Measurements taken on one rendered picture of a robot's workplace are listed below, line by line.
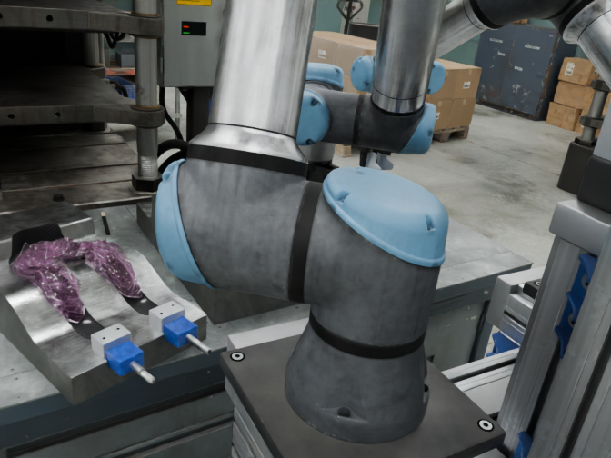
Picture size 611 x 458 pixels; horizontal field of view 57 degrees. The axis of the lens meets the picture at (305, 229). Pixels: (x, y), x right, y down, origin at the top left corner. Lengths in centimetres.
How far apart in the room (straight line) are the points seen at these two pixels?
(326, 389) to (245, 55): 31
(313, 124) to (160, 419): 68
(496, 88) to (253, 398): 786
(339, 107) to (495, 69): 757
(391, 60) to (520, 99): 737
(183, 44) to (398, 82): 117
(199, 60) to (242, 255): 140
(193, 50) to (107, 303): 100
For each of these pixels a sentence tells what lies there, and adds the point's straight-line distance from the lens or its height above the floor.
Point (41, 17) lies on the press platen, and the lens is 166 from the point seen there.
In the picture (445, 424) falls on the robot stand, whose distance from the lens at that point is 61.
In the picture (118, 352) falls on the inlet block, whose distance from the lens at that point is 94.
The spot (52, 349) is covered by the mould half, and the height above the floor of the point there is 85.
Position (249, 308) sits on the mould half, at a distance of 113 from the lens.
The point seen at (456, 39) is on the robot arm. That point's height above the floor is 135.
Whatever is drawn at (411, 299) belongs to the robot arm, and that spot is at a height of 119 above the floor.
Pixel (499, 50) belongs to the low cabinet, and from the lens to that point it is 832.
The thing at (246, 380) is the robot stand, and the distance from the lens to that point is 61.
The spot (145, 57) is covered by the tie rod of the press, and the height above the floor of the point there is 118.
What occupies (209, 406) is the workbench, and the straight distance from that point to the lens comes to 122.
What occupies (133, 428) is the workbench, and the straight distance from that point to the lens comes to 118.
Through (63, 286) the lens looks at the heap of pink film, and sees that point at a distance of 106.
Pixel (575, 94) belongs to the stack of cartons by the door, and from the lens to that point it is 779.
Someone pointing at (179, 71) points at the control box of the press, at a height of 112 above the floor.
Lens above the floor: 143
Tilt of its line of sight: 24 degrees down
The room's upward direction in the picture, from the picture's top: 6 degrees clockwise
